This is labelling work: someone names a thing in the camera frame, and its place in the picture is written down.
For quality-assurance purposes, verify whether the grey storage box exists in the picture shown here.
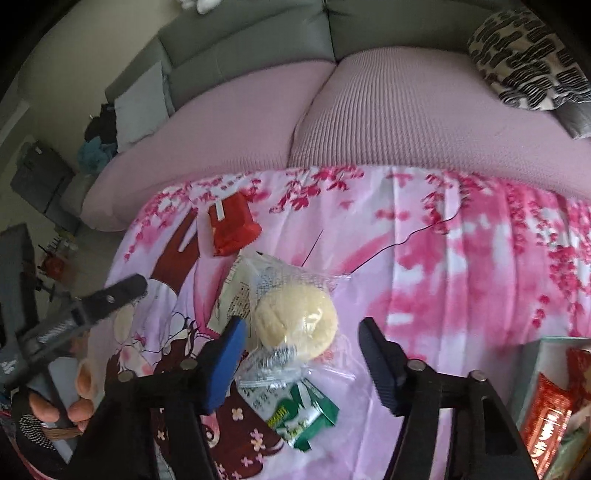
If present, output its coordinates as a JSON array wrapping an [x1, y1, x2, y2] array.
[[10, 141, 75, 215]]

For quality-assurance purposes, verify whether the light teal storage box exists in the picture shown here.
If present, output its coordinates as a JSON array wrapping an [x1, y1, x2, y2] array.
[[510, 337, 591, 480]]

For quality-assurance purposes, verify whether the dark grey table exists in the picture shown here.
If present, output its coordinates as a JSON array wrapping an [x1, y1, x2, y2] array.
[[0, 224, 40, 352]]

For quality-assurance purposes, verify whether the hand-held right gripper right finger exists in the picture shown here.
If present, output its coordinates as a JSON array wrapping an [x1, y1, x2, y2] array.
[[358, 316, 541, 480]]

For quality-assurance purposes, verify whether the light grey pillow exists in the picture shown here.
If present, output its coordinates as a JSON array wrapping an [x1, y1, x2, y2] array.
[[113, 60, 176, 145]]

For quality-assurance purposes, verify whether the clear packet with pale bun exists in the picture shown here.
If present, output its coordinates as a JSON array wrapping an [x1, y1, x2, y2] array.
[[235, 251, 356, 393]]

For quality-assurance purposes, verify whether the red pink snack packet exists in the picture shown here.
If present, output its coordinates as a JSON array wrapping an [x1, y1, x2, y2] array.
[[566, 346, 591, 407]]

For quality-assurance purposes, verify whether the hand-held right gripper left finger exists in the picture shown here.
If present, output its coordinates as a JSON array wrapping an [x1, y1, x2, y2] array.
[[76, 316, 247, 480]]

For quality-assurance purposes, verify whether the small red brown packet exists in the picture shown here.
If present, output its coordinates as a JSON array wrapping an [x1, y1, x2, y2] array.
[[196, 191, 260, 257]]

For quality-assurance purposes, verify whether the pink sofa cushion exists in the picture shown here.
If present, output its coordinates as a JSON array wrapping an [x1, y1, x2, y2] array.
[[286, 46, 591, 201], [81, 60, 338, 232]]

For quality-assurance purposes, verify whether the pink printed blanket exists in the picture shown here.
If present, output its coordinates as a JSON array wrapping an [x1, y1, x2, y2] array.
[[78, 166, 591, 480]]

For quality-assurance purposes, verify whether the white fluffy toy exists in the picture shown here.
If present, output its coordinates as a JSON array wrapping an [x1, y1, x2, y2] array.
[[178, 0, 222, 14]]

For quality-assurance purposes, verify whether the green white biscuit packet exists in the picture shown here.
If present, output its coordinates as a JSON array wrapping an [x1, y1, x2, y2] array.
[[240, 378, 340, 454]]

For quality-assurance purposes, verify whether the teal cloth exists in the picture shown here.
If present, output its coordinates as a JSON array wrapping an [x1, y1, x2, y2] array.
[[76, 137, 118, 174]]

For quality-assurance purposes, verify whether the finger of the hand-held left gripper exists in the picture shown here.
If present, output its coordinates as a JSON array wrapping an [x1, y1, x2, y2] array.
[[69, 273, 149, 330]]

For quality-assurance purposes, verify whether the black white patterned pillow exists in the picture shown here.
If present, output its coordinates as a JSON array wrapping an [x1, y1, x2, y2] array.
[[467, 9, 591, 112]]

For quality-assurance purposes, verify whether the thin black cable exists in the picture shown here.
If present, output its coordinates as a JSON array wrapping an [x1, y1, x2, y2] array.
[[295, 210, 462, 273]]

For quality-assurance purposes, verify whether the cream green-print snack packet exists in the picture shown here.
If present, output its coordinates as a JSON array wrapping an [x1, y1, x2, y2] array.
[[203, 251, 264, 342]]

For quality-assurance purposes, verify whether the red container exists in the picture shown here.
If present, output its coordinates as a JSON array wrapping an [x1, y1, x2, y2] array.
[[41, 254, 65, 280]]

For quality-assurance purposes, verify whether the red gold-patterned snack packet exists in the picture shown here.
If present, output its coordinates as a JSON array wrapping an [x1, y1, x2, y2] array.
[[519, 374, 578, 480]]

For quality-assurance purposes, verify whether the person's left hand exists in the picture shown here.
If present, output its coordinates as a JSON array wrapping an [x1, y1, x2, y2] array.
[[25, 357, 100, 435]]

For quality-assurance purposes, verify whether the grey sofa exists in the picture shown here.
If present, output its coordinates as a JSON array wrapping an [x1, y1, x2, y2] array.
[[60, 0, 504, 222]]

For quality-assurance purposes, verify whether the dark cloth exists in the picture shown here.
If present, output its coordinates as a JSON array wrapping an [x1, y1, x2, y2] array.
[[84, 104, 118, 144]]

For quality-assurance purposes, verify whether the silver green-print snack packet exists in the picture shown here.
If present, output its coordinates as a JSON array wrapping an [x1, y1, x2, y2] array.
[[545, 415, 591, 480]]

